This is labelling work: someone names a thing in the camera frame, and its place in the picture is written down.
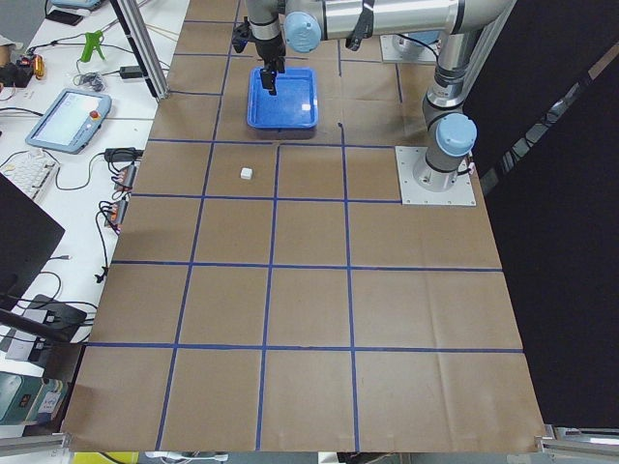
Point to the aluminium frame post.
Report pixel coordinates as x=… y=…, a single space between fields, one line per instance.
x=134 y=27

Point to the black monitor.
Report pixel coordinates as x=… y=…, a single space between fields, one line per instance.
x=29 y=236

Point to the white block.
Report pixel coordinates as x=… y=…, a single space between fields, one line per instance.
x=246 y=173

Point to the blue plastic tray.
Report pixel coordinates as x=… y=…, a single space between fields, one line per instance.
x=293 y=107

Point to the white keyboard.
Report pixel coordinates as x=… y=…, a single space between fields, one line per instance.
x=31 y=172

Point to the brown paper table cover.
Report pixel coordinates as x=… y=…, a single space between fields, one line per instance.
x=305 y=309

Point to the black power adapter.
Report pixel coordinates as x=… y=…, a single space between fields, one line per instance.
x=130 y=72

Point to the green handled reacher grabber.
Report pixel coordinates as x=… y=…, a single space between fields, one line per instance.
x=93 y=43

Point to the teach pendant tablet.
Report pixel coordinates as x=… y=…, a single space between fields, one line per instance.
x=71 y=121

